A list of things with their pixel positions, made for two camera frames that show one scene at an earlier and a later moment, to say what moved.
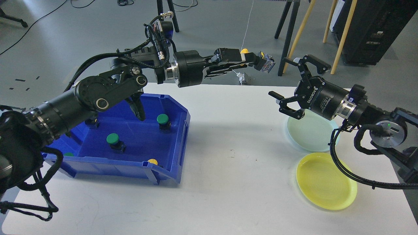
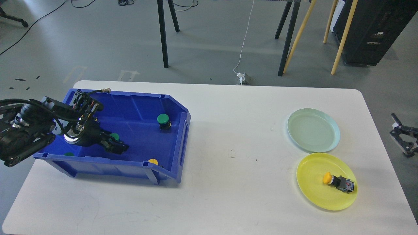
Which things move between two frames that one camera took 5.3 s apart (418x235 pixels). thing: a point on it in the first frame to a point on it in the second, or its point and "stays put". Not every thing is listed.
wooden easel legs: [304, 23] stays put
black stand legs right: [296, 5] stays put
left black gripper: [188, 65] to [87, 133]
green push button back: [163, 119] stays put
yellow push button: [242, 53] to [344, 184]
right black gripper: [321, 97] to [406, 147]
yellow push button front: [153, 161] stays put
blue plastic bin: [115, 144] stays put
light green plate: [313, 133] stays put
